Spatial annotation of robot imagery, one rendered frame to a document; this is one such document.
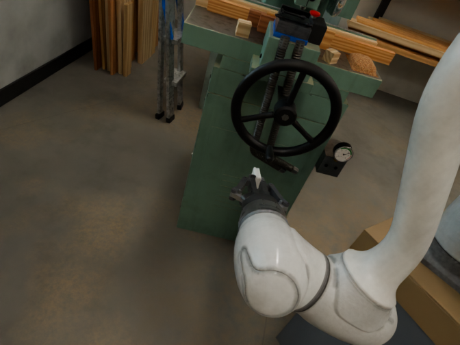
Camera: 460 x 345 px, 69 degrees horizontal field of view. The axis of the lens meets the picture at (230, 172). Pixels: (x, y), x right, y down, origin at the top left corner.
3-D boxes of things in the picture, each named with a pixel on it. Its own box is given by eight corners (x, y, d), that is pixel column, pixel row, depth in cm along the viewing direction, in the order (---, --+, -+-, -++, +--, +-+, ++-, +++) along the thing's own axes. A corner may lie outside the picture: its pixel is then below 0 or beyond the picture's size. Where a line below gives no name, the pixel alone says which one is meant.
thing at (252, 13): (246, 24, 104) (250, 9, 101) (246, 22, 106) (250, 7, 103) (314, 45, 106) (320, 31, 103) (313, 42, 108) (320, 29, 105)
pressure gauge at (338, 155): (328, 163, 111) (339, 144, 106) (326, 156, 114) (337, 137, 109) (345, 168, 112) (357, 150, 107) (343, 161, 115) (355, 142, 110)
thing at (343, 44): (206, 10, 105) (209, -4, 102) (207, 8, 106) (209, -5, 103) (389, 65, 110) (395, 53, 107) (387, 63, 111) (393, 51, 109)
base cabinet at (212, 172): (174, 227, 152) (205, 92, 106) (196, 151, 195) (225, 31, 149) (267, 250, 156) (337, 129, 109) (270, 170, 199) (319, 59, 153)
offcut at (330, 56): (328, 58, 100) (333, 48, 98) (336, 64, 99) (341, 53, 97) (321, 59, 98) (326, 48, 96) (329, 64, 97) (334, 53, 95)
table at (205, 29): (172, 55, 89) (174, 33, 85) (192, 20, 112) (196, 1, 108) (380, 115, 95) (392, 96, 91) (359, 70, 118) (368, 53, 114)
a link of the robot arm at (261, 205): (246, 205, 55) (245, 190, 61) (231, 250, 59) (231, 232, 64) (298, 218, 56) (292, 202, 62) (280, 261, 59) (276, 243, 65)
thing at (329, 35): (261, 31, 103) (267, 11, 100) (261, 29, 104) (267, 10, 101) (327, 50, 105) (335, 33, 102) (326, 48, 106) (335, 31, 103)
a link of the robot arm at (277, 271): (221, 241, 58) (280, 278, 60) (216, 307, 43) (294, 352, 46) (259, 196, 55) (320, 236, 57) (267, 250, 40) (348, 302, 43)
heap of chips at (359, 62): (352, 70, 98) (356, 61, 96) (345, 53, 107) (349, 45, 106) (378, 78, 99) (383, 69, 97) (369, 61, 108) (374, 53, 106)
